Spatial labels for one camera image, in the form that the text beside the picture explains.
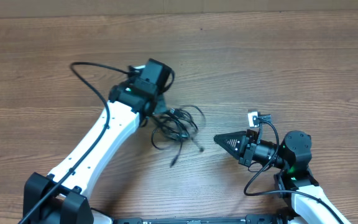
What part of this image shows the black USB cable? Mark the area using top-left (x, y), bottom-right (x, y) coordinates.
top-left (150, 105), bottom-right (207, 168)

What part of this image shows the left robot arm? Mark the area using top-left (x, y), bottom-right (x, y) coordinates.
top-left (21, 78), bottom-right (170, 224)

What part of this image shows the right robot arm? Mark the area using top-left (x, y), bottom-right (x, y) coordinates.
top-left (214, 129), bottom-right (349, 223)

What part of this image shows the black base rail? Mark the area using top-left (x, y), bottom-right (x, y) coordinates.
top-left (112, 214), bottom-right (287, 224)

